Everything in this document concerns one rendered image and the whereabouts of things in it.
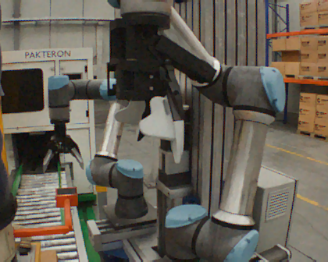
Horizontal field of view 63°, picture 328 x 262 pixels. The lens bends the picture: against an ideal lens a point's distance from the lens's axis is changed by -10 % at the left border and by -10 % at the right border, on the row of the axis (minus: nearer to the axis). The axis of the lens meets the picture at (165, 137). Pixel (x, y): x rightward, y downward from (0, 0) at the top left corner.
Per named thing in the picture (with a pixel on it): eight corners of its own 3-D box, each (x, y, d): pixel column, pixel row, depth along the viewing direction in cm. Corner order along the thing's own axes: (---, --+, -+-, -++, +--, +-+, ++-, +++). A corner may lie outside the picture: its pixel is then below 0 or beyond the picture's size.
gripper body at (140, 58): (106, 100, 45) (106, 23, 43) (158, 97, 49) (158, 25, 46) (121, 104, 38) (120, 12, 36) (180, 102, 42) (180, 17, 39)
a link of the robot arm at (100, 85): (163, 101, 144) (111, 107, 99) (143, 100, 148) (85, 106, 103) (164, 77, 142) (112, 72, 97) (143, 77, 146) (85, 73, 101)
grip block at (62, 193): (56, 199, 113) (55, 188, 111) (77, 197, 115) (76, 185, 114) (56, 208, 105) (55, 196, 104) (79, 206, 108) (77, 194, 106)
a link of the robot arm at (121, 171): (137, 198, 121) (136, 167, 118) (108, 193, 126) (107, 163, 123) (148, 188, 132) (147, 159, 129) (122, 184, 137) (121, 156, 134)
